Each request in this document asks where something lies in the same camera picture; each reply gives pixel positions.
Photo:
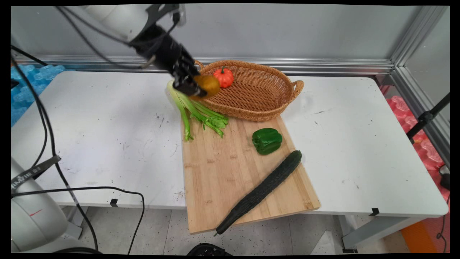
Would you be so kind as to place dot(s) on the green bell pepper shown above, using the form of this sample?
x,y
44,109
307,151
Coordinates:
x,y
266,141

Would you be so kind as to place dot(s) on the woven wicker basket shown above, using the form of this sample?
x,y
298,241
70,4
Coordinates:
x,y
251,94

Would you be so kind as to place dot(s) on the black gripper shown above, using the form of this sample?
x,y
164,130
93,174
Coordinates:
x,y
165,52

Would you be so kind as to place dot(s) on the brown potato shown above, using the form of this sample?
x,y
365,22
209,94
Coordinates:
x,y
210,85

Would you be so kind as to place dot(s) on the black round object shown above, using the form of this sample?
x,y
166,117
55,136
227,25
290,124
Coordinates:
x,y
208,249

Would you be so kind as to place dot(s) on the aluminium frame rail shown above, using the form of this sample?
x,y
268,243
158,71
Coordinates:
x,y
424,108
287,66

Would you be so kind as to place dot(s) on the green celery bunch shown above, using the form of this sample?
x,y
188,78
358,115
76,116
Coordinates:
x,y
196,111

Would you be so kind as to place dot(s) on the long dark green cucumber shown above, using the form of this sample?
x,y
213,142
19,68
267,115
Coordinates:
x,y
260,190

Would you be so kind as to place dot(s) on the small orange pumpkin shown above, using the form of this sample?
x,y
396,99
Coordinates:
x,y
224,77

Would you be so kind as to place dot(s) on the wooden cutting board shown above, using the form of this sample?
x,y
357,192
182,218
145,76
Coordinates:
x,y
222,180

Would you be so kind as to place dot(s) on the orange floor panel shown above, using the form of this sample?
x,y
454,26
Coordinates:
x,y
418,239

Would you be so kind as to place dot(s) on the grey table leg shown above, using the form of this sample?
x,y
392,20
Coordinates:
x,y
377,232
73,221

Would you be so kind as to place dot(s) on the black tripod stand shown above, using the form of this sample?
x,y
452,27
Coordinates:
x,y
426,117

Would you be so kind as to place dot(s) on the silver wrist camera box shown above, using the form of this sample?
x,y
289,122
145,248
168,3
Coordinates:
x,y
169,12

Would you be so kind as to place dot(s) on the aluminium frame post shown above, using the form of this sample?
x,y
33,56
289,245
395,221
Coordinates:
x,y
417,32

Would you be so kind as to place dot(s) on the black tape piece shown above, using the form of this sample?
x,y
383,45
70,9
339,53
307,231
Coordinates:
x,y
114,203
374,212

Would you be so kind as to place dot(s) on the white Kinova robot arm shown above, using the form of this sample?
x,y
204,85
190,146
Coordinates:
x,y
118,18

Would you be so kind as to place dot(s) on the pink foam mat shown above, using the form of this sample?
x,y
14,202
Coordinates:
x,y
427,151

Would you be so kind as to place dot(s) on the blue foam mat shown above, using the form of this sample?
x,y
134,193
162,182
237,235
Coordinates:
x,y
27,86

